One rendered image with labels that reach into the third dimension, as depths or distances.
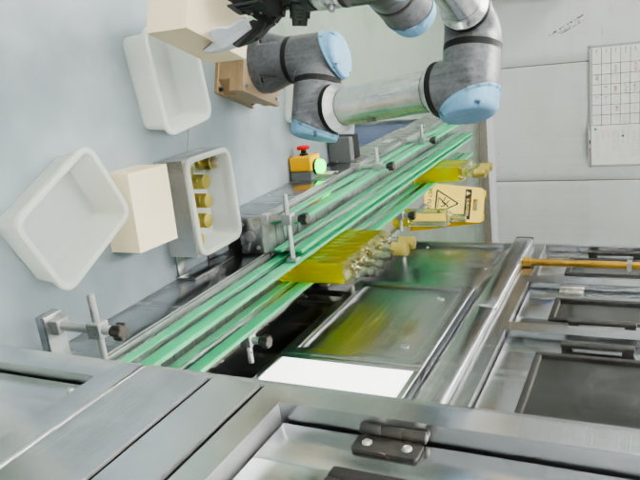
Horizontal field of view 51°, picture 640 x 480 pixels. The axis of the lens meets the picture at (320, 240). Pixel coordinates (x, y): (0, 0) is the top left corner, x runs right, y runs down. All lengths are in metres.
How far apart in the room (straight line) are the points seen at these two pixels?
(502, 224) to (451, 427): 7.24
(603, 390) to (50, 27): 1.25
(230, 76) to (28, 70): 0.57
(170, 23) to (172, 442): 0.65
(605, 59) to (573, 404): 6.12
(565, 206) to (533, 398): 6.28
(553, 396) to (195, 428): 0.92
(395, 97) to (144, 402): 0.95
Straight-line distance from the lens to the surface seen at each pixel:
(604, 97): 7.39
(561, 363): 1.56
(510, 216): 7.76
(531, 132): 7.52
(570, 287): 1.93
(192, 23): 1.07
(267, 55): 1.71
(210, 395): 0.69
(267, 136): 1.95
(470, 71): 1.37
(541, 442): 0.58
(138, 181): 1.39
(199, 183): 1.58
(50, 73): 1.36
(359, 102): 1.53
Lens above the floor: 1.75
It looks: 26 degrees down
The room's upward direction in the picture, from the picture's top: 91 degrees clockwise
